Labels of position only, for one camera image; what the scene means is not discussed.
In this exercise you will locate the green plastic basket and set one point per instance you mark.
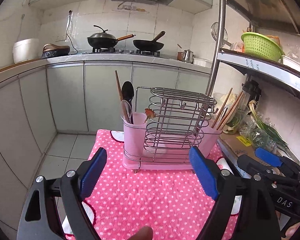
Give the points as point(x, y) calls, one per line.
point(263, 46)

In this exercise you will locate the gold metal spoon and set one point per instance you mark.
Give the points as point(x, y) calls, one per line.
point(150, 114)

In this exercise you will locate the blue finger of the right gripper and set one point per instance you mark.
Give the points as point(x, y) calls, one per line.
point(267, 156)

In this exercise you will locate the metal kettle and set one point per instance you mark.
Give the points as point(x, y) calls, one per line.
point(187, 56)

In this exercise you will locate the black spoon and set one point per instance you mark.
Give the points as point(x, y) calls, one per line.
point(128, 94)

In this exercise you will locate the pink utensil cup right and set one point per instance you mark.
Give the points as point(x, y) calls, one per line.
point(209, 139)

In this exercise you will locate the white rice cooker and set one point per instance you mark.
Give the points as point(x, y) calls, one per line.
point(25, 50)

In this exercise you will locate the black wok with lid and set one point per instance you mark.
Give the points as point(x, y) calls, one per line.
point(104, 40)

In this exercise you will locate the pink utensil cup left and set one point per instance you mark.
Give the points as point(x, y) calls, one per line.
point(134, 136)

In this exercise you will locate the pink plastic drip tray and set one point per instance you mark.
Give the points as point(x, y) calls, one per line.
point(158, 156)

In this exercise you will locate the gas stove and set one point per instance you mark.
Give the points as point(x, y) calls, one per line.
point(123, 51)

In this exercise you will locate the person's left hand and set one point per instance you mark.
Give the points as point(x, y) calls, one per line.
point(145, 233)

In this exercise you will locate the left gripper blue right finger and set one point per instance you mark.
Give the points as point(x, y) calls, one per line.
point(257, 217)

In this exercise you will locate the chrome wire utensil rack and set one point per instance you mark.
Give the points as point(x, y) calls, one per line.
point(180, 116)

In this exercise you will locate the wooden chopstick short dark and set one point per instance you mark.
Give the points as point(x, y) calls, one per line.
point(222, 121)

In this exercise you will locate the green vegetables in bags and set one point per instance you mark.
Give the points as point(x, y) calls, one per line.
point(262, 133)

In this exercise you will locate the dark bowl with lid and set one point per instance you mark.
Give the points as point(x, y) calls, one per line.
point(52, 50)

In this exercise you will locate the wooden chopstick tall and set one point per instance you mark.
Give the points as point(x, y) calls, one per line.
point(230, 112)

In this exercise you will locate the pink utensil cup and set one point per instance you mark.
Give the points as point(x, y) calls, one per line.
point(134, 136)
point(209, 139)

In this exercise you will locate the pink polka dot blanket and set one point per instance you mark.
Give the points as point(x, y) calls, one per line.
point(173, 203)

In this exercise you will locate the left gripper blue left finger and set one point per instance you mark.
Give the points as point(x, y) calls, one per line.
point(39, 218)

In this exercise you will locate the black frying pan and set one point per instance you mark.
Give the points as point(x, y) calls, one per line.
point(151, 46)

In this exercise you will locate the cardboard covered shelf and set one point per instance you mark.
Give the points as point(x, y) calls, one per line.
point(280, 84)

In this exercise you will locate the clear plastic spoon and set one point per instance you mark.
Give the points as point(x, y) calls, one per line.
point(129, 111)

